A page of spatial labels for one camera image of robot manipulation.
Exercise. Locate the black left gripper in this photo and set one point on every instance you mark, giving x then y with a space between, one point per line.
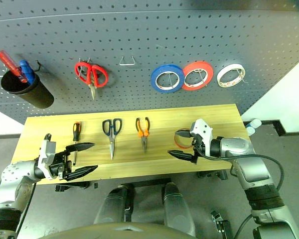
62 164

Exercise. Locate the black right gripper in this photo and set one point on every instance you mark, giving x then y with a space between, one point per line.
196 147

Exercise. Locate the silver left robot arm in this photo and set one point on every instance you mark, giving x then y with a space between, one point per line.
12 179

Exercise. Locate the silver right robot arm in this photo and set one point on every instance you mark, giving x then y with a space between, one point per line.
254 174

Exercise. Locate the grey pegboard panel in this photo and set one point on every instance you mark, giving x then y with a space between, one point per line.
149 32

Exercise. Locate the orange black screwdriver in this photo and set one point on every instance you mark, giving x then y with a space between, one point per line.
76 132

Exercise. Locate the dark rounded silver shape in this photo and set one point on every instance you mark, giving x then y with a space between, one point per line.
112 204
177 206

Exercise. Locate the blue tape roll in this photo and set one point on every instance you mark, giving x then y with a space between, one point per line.
155 83

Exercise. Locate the white plastic bottles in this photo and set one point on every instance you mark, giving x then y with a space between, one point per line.
254 125

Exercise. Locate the red tape roll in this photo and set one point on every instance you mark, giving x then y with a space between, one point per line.
209 72

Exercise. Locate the white tape roll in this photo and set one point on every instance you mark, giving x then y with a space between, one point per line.
223 73

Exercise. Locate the black cup holder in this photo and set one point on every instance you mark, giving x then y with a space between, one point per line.
32 94

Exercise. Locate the black clamp device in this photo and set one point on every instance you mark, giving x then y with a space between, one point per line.
220 224

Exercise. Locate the black pegboard hook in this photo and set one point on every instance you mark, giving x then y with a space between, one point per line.
40 66

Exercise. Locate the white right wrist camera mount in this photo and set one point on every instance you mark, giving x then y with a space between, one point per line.
201 129

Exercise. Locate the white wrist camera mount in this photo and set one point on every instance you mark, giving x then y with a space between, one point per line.
201 129
46 154

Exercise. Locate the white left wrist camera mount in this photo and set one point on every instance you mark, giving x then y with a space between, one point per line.
46 154

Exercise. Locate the black table frame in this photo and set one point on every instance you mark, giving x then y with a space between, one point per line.
144 182

